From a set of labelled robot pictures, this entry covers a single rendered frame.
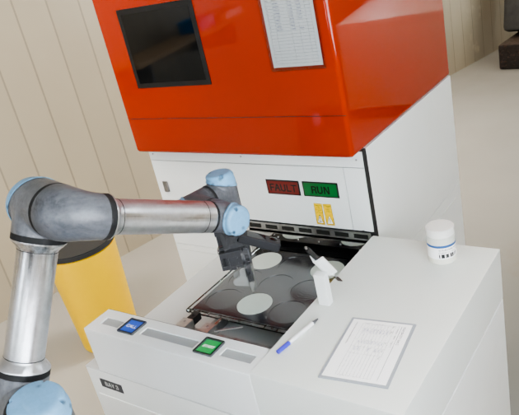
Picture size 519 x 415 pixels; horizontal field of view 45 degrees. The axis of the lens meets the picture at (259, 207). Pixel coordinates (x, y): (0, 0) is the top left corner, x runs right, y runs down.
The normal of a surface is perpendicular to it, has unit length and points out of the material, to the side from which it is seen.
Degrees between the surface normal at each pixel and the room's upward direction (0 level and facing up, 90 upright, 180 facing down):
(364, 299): 0
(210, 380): 90
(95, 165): 90
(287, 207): 90
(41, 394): 8
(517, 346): 0
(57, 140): 90
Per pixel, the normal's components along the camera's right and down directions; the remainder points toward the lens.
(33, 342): 0.64, 0.17
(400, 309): -0.21, -0.90
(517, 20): -0.65, 0.24
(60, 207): 0.04, -0.23
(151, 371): -0.55, 0.44
